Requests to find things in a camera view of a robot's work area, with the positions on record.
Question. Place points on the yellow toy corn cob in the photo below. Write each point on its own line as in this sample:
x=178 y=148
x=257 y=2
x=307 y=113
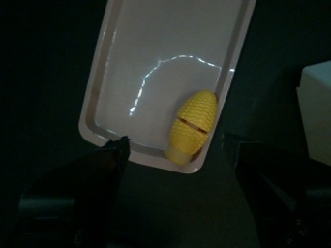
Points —
x=192 y=126

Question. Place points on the white box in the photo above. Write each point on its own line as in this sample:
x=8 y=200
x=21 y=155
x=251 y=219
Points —
x=316 y=109

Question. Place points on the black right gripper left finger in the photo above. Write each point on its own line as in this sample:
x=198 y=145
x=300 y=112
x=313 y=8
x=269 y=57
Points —
x=81 y=190

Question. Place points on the white rectangular plastic tray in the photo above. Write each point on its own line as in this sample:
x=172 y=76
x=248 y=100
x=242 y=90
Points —
x=162 y=64

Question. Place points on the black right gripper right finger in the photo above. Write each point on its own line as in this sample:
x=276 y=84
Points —
x=275 y=190

